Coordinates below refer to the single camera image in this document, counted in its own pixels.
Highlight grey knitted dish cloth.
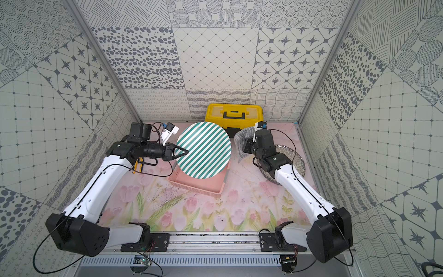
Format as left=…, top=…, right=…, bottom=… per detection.
left=234, top=126, right=255, bottom=163

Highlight green white striped plate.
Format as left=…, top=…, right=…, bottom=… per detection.
left=177, top=122, right=232, bottom=179

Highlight speckled grey round plate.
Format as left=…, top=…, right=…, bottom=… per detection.
left=260, top=144, right=306, bottom=185

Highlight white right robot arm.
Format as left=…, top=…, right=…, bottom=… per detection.
left=243, top=128, right=353, bottom=263

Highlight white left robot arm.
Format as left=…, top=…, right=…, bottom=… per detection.
left=46, top=122, right=188, bottom=257

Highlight yellow and black toolbox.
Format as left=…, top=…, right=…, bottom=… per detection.
left=205, top=103, right=264, bottom=139

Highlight pink perforated plastic basket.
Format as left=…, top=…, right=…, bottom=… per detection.
left=168, top=162, right=230, bottom=198

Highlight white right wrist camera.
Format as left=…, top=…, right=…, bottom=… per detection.
left=254, top=121, right=269, bottom=135

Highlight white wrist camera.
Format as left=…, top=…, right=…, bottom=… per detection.
left=160, top=122, right=179, bottom=145
left=254, top=121, right=269, bottom=135

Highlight yellow handled pliers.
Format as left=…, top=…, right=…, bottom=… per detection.
left=133, top=158, right=144, bottom=174

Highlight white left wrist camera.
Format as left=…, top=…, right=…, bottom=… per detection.
left=160, top=122, right=179, bottom=145

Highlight aluminium mounting rail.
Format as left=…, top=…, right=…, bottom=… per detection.
left=86, top=232, right=311, bottom=257

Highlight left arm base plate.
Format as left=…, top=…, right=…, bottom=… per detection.
left=120, top=233, right=171, bottom=253

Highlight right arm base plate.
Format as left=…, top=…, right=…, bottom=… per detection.
left=258, top=230, right=308, bottom=252

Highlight white perforated cable tray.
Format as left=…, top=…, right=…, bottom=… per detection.
left=80, top=255, right=281, bottom=267

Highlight left black power cable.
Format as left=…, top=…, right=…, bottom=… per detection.
left=32, top=214, right=85, bottom=275

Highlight black power cable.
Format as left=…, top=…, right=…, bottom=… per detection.
left=32, top=214, right=85, bottom=275
left=281, top=254, right=317, bottom=274

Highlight right black power cable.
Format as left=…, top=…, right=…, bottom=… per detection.
left=281, top=254, right=317, bottom=274

